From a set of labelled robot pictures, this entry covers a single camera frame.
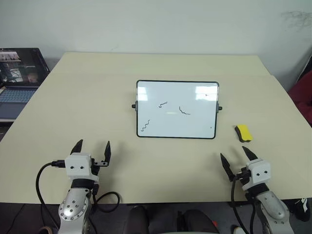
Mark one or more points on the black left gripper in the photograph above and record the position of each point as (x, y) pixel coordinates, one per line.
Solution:
(95, 169)

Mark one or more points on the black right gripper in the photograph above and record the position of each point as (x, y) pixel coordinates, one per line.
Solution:
(243, 176)

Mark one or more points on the yellow and black eraser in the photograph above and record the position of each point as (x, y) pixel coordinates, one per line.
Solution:
(243, 131)

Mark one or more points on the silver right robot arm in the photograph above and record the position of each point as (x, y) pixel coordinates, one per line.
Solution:
(273, 207)

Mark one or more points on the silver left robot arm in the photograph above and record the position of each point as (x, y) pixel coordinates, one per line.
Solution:
(73, 207)

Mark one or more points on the small red object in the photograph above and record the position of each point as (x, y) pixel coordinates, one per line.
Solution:
(214, 223)

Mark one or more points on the dark rounded shape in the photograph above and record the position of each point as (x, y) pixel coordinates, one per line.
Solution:
(197, 223)

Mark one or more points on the black and white shoe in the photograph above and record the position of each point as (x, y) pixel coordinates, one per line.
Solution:
(301, 209)

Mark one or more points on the small black-framed whiteboard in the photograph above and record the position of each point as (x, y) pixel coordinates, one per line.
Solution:
(175, 109)

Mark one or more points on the brown round object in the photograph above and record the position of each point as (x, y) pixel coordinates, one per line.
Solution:
(45, 230)

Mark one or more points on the red cloth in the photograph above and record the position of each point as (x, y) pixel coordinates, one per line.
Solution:
(302, 92)

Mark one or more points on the open laptop computer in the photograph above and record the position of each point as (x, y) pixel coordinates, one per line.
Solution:
(17, 73)

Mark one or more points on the dark leaning panel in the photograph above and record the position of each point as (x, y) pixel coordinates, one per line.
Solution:
(306, 65)

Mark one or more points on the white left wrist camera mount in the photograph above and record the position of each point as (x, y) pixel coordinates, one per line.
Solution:
(78, 167)

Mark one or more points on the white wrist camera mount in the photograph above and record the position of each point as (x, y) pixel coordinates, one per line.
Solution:
(78, 167)
(259, 171)

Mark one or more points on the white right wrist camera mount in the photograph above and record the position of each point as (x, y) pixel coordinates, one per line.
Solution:
(259, 171)

